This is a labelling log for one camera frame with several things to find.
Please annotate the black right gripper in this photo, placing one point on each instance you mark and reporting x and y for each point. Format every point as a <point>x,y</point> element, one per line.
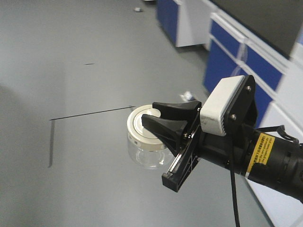
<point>232,151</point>

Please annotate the glass jar with white lid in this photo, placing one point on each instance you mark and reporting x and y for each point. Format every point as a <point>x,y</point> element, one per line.
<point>144,148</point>

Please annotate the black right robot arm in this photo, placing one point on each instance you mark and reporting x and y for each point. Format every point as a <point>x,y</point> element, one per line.
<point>267,156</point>

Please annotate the blue white lab cabinet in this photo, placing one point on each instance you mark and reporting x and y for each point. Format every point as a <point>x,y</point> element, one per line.
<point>234,50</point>

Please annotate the far blue white cabinet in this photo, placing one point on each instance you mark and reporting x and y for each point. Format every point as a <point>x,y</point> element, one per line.
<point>185,22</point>

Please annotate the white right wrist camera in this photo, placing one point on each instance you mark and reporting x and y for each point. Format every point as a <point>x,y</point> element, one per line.
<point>213,110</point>

